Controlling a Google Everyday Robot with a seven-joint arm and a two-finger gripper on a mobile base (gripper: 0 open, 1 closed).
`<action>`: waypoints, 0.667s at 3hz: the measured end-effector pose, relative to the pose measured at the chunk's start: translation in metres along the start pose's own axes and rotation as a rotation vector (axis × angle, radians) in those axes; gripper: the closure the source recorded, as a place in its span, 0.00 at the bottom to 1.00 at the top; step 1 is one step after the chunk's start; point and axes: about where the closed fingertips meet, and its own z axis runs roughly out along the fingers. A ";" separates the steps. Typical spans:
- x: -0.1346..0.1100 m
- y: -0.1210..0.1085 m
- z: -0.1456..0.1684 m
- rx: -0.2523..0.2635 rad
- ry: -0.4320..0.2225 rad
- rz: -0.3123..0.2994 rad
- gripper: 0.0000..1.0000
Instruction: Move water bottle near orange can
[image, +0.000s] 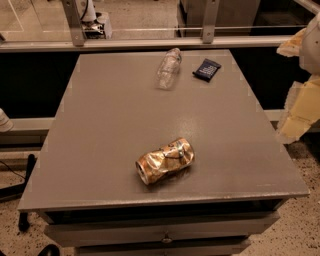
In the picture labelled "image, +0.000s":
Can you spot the grey cabinet drawer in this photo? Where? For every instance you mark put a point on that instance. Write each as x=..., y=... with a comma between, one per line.
x=178, y=228

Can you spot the crushed orange soda can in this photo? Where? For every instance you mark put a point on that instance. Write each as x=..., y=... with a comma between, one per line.
x=167, y=160

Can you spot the clear plastic water bottle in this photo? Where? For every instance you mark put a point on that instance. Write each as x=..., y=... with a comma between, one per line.
x=168, y=69

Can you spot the horizontal metal rail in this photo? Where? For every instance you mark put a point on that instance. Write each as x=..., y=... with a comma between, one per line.
x=144, y=44

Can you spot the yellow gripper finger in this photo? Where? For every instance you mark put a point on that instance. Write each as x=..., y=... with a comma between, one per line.
x=290, y=48
x=301, y=110

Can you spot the white cylinder at left edge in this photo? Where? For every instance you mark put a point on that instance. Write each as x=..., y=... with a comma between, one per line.
x=5, y=123

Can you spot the metal drawer lock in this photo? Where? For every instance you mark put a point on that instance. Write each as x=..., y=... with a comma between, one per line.
x=166, y=239

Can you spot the metal frame post left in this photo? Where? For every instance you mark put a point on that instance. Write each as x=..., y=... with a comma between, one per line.
x=74, y=23

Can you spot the dark blue snack packet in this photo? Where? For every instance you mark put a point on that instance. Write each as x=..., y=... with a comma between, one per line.
x=207, y=70

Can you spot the metal frame post right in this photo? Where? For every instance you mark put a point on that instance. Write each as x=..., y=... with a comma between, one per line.
x=209, y=20

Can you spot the metal frame post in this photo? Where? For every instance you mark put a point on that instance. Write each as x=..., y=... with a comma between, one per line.
x=74, y=23
x=209, y=20

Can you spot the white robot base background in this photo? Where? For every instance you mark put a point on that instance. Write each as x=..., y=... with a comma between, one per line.
x=96, y=25

